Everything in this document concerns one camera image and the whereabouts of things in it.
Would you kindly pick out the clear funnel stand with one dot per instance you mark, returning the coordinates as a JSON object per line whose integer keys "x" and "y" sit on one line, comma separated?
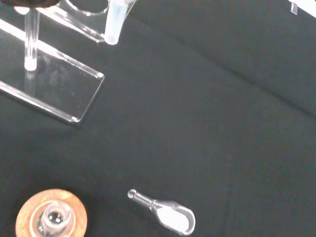
{"x": 64, "y": 86}

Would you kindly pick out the clear round-bottom flask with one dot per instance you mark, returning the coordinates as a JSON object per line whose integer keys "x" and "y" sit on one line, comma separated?
{"x": 53, "y": 217}

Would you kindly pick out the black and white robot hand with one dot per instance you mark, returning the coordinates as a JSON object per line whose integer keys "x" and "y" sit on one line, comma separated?
{"x": 33, "y": 2}

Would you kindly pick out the black cloth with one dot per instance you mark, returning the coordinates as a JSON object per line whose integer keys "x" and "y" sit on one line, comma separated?
{"x": 197, "y": 123}

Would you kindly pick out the clear weighing funnel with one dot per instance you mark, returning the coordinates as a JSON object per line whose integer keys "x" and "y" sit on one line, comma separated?
{"x": 172, "y": 216}

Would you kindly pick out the clear tape strip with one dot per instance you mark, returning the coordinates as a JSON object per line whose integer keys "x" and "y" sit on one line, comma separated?
{"x": 293, "y": 7}

